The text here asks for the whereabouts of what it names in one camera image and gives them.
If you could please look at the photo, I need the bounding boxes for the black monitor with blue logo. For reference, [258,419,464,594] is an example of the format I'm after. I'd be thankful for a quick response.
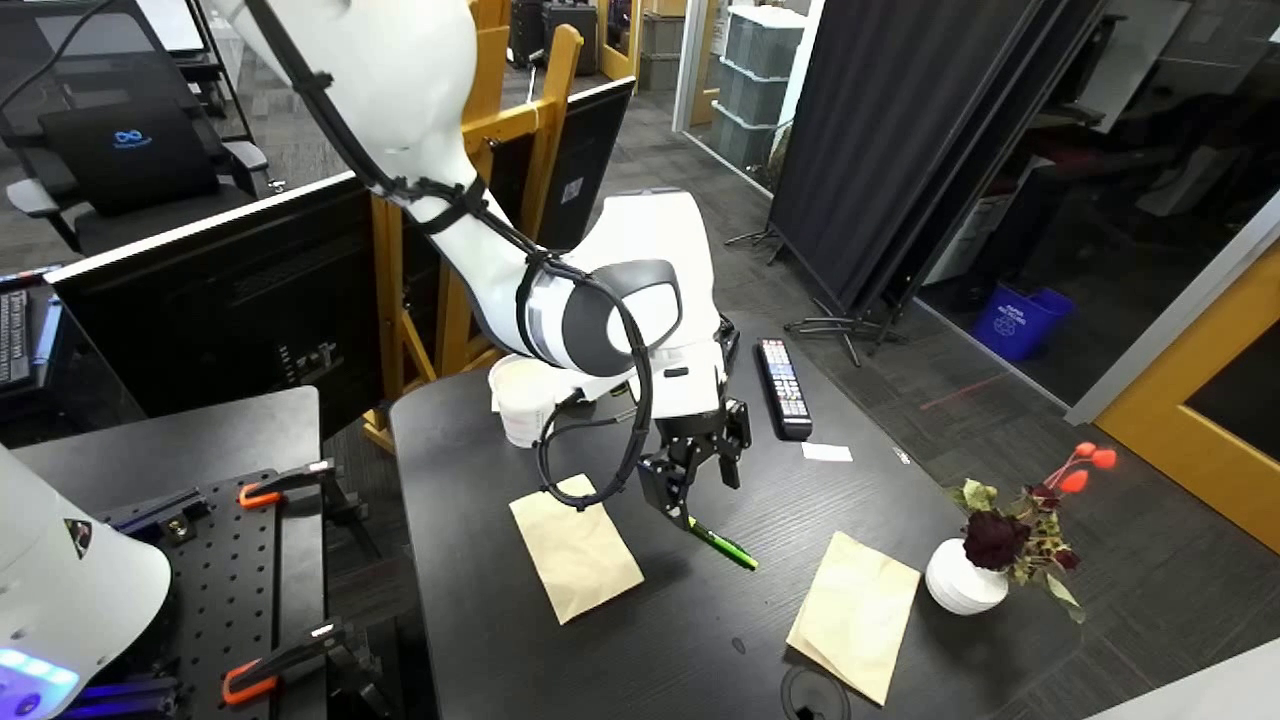
[35,96,233,211]

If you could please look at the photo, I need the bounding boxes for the long black remote control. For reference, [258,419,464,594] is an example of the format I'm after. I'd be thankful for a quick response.
[757,338,817,444]

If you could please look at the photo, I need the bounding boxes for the blue plastic bin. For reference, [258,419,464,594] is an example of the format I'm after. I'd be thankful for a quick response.
[966,281,1080,368]

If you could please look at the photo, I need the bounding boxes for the grey plastic drawer unit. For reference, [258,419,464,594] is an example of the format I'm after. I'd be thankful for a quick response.
[705,0,813,175]

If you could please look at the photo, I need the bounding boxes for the translucent white mug cup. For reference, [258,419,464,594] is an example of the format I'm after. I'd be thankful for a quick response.
[483,355,553,453]

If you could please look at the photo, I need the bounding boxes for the green pen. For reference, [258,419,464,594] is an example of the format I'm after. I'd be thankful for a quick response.
[678,518,763,575]

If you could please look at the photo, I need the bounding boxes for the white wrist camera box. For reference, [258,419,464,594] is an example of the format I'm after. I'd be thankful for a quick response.
[650,334,737,425]

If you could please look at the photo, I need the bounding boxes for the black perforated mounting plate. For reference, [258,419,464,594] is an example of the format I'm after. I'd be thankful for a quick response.
[124,471,330,720]

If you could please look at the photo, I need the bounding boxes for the dark keyboard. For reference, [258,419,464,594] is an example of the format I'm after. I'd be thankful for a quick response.
[0,284,64,393]

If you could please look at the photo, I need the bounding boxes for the orange black clamp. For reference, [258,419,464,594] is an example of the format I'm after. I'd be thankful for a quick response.
[235,458,341,520]
[217,617,350,714]

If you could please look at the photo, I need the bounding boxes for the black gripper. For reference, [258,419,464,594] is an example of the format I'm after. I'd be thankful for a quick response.
[634,396,757,531]

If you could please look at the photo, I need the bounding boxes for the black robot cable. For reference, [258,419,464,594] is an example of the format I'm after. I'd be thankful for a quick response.
[235,0,659,518]

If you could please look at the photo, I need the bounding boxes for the grey door frame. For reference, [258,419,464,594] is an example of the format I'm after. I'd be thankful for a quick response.
[1065,193,1280,432]

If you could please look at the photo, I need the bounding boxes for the black backdrop curtain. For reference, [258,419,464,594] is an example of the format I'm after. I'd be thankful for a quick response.
[768,0,1112,325]

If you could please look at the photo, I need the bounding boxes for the grey chair armrest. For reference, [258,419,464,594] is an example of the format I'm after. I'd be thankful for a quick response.
[0,174,89,253]
[217,132,280,202]

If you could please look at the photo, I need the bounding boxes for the black backdrop stand legs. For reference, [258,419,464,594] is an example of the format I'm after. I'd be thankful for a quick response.
[725,217,891,355]

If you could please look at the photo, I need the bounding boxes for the yellow door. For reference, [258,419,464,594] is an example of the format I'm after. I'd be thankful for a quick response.
[1095,243,1280,557]

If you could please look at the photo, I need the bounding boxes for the beige paper napkin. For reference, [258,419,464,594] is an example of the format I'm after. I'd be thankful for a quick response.
[785,528,922,707]
[537,371,599,412]
[504,471,649,628]

